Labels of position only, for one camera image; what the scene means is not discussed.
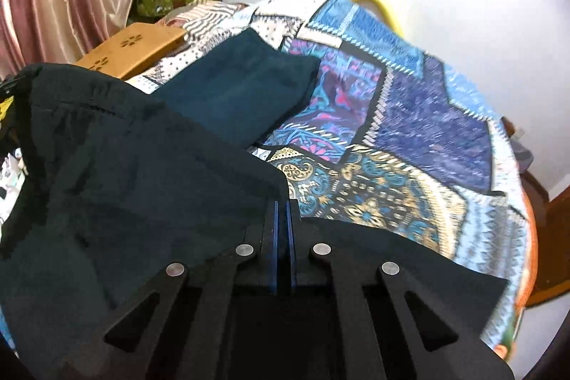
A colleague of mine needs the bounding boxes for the black pants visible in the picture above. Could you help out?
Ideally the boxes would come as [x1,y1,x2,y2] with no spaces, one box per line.
[0,63,509,380]

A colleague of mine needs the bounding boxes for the brown cardboard box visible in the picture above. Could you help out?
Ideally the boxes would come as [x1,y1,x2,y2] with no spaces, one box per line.
[73,22,187,80]

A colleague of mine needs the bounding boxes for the dark teal folded pants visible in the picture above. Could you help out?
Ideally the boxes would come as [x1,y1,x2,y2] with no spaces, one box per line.
[150,27,322,150]

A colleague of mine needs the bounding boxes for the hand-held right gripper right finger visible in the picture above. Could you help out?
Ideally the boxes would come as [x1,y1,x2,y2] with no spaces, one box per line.
[287,199,514,380]

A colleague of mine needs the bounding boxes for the orange plaid blanket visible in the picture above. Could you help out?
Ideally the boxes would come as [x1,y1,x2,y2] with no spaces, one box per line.
[490,291,538,363]

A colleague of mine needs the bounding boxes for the blue patchwork printed blanket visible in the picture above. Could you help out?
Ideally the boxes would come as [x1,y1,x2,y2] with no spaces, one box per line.
[125,0,532,358]

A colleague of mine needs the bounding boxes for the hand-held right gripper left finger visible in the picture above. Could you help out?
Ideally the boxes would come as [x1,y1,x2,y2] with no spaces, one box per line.
[45,201,279,380]

